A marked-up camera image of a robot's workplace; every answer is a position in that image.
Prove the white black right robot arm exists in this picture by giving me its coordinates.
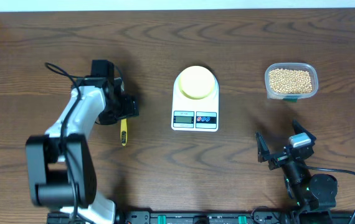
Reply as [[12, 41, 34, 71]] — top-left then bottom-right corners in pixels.
[[255, 120, 338, 223]]

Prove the white digital kitchen scale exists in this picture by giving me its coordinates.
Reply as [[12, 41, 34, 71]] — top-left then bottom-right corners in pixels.
[[171, 73, 219, 132]]

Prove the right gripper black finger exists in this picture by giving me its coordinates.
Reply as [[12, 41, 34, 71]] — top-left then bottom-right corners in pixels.
[[255, 132, 270, 162], [292, 119, 316, 141]]

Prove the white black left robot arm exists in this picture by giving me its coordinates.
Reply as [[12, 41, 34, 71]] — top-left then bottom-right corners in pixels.
[[26, 77, 138, 223]]

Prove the yellow plastic scoop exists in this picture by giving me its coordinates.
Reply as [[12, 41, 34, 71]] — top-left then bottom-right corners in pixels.
[[120, 119, 128, 146]]

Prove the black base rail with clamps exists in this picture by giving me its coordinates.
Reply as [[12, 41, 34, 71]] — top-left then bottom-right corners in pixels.
[[46, 210, 355, 224]]

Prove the clear container of soybeans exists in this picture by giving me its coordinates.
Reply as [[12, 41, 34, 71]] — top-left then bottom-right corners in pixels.
[[265, 62, 319, 101]]

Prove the yellow plastic bowl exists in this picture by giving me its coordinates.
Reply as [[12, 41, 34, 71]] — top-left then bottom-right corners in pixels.
[[177, 66, 215, 100]]

